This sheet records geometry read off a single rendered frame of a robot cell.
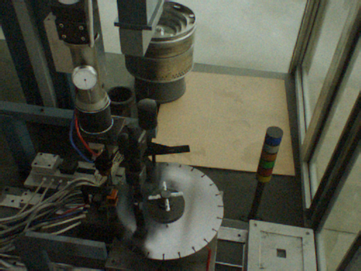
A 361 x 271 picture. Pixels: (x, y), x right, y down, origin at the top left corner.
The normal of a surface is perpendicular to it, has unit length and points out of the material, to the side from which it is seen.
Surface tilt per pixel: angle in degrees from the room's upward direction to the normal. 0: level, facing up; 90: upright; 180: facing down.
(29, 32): 90
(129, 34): 90
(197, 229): 0
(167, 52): 90
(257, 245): 0
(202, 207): 0
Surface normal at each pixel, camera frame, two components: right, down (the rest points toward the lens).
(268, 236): 0.03, -0.71
